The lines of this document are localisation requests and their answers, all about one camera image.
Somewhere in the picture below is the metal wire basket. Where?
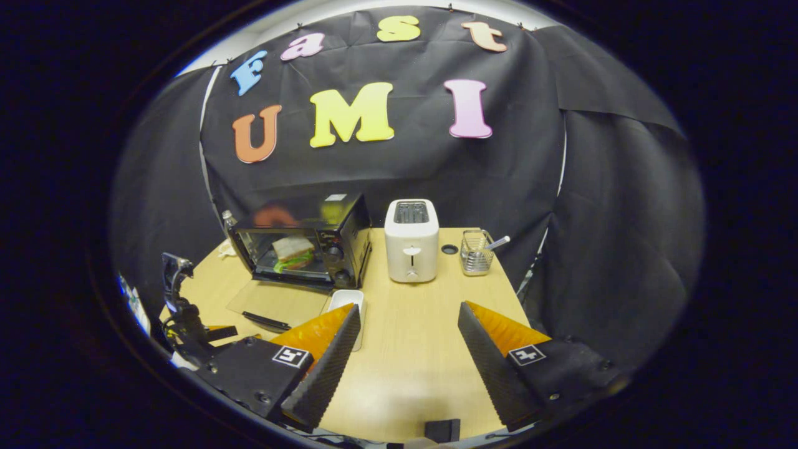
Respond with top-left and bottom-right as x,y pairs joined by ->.
460,229 -> 494,276

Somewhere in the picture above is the white rectangular plate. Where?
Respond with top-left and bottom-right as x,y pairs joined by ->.
327,289 -> 365,352

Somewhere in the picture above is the lettuce sandwich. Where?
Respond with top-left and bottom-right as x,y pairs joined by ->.
272,236 -> 316,273

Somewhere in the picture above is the blue and white box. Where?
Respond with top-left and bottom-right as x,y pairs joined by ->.
118,274 -> 151,336

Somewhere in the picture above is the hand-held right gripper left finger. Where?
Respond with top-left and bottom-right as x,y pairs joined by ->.
196,304 -> 362,433

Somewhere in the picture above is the white toaster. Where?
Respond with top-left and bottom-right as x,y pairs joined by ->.
384,199 -> 440,284

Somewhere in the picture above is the black electric oven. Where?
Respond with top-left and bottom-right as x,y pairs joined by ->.
226,192 -> 373,332

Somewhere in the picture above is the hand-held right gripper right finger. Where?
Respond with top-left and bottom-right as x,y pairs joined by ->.
457,301 -> 624,432

